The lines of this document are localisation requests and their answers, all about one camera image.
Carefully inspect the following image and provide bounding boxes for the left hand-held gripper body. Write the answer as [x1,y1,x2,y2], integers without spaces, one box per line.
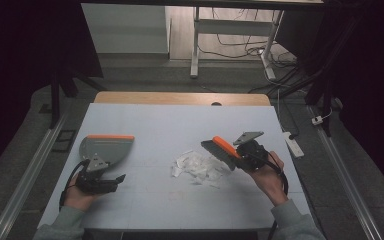
[75,153,112,195]

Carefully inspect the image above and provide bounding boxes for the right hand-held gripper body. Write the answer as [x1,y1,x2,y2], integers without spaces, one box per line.
[232,130,270,172]

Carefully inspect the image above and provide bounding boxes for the orange brush with grey bristles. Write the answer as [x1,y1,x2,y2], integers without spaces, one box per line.
[200,135,242,172]

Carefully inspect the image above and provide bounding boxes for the pile of white paper scraps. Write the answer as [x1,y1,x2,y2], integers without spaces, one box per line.
[170,149,232,188]

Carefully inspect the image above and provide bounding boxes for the person's left hand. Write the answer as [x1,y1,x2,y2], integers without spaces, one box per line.
[62,174,100,212]

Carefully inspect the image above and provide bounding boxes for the person's right hand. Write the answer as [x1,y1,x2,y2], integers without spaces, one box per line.
[245,150,290,207]

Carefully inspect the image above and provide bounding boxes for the grey dustpan with orange edge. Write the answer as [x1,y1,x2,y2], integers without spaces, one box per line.
[78,134,136,168]

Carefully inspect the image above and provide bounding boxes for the white power strip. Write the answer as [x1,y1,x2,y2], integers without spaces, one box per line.
[282,131,305,158]

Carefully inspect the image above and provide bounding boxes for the pale blue table board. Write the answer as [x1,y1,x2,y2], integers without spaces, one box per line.
[36,102,315,232]

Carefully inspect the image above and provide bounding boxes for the black tripod stand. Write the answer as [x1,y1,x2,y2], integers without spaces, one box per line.
[47,65,110,130]
[304,69,335,138]

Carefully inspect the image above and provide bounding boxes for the wooden table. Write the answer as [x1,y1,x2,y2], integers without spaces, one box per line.
[93,91,272,107]

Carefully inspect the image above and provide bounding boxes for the dark curtain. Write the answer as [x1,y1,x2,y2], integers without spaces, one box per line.
[0,0,105,183]
[275,0,384,203]

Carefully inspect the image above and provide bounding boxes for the white cabinet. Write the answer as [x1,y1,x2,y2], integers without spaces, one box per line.
[80,2,172,55]

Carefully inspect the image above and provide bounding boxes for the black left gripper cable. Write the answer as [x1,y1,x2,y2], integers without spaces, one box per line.
[58,158,91,210]

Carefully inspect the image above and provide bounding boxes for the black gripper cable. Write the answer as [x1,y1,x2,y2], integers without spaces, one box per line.
[58,158,91,210]
[261,150,290,240]

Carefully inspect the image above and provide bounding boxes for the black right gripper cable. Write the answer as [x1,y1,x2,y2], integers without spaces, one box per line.
[261,150,290,240]

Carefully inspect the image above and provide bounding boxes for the black power strip cable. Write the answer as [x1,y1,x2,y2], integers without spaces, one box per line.
[275,88,300,140]

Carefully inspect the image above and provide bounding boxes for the black rectangular floor frame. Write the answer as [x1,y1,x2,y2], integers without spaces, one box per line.
[51,128,79,154]

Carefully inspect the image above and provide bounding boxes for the aluminium rail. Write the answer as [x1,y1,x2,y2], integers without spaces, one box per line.
[0,112,69,240]
[307,105,384,240]

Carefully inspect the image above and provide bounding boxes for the small white adapter with cable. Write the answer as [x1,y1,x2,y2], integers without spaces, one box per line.
[311,109,334,127]

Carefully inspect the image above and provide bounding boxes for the tangle of black floor cables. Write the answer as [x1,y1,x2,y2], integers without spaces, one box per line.
[198,7,298,69]

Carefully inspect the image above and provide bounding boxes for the white desk frame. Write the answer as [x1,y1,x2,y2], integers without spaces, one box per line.
[189,5,285,81]

